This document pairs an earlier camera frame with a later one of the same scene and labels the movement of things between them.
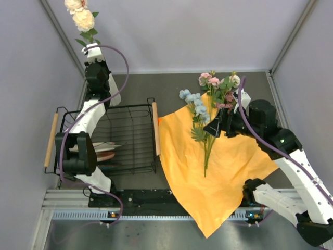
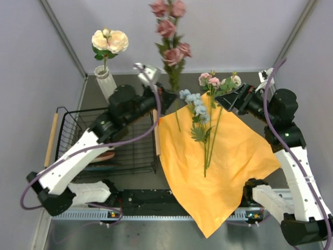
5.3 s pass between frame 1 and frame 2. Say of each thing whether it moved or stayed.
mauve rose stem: moved
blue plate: stayed
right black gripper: moved
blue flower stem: stayed
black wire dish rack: stayed
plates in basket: stayed
